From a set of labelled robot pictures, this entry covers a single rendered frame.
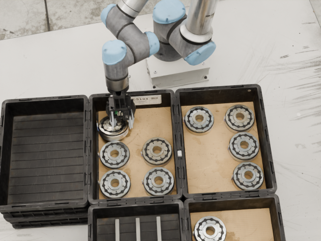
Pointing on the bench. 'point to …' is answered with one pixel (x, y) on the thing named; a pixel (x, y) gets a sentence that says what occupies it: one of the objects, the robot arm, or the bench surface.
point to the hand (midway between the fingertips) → (122, 125)
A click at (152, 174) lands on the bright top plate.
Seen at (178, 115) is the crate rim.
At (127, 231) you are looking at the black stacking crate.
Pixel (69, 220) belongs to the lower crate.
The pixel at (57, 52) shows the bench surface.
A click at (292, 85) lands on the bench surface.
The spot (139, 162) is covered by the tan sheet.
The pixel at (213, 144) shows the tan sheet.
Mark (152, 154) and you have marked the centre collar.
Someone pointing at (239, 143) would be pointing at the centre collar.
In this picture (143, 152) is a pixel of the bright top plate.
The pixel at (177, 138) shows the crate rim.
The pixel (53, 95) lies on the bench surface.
